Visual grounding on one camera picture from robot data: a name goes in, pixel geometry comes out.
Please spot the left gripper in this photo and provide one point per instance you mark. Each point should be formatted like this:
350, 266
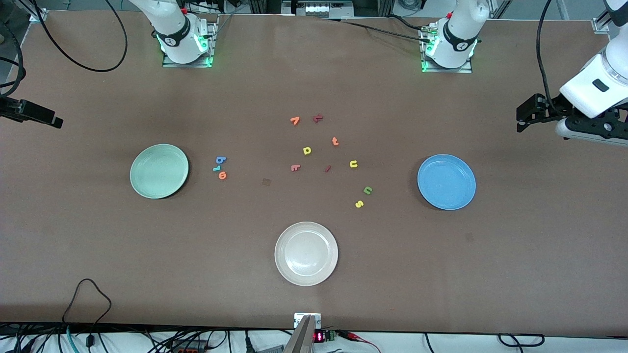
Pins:
553, 106

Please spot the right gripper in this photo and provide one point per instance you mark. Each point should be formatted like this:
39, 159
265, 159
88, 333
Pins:
19, 109

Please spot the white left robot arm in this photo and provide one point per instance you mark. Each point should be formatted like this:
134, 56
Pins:
458, 34

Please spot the blue plate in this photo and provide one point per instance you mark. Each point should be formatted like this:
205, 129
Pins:
446, 182

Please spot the pale green plate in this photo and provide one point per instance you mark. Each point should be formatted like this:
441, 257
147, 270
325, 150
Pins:
159, 171

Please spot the white power strip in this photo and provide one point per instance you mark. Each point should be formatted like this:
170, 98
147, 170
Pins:
318, 8

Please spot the beige plate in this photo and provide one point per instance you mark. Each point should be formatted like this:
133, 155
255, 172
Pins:
306, 254

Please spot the red clip lead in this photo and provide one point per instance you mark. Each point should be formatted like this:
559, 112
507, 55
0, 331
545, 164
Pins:
353, 336

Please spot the red LED display module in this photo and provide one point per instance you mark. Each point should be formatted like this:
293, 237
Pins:
320, 337

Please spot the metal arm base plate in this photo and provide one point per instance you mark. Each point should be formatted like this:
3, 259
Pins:
214, 44
466, 70

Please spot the silver camera mount bracket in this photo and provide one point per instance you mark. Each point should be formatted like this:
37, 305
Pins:
298, 319

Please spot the grey camera pole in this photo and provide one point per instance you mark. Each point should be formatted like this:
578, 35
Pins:
301, 338

